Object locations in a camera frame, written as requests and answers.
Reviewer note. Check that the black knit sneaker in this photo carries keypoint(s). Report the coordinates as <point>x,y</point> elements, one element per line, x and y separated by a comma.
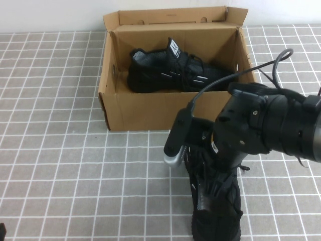
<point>215,221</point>

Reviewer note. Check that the black sneaker white tongue label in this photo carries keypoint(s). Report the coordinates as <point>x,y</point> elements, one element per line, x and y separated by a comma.
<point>150,75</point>

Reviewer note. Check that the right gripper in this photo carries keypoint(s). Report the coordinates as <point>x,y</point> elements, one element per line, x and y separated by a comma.
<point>238,130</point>

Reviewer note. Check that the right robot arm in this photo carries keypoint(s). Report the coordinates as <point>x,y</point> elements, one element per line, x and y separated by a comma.
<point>288,125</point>

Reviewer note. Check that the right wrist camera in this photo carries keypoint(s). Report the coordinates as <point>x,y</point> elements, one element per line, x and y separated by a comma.
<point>178,130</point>

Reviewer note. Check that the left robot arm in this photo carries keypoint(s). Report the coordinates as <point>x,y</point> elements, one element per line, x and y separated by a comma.
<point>2,230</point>

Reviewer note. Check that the brown cardboard shoe box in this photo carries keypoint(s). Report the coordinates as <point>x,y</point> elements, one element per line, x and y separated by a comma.
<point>150,110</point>

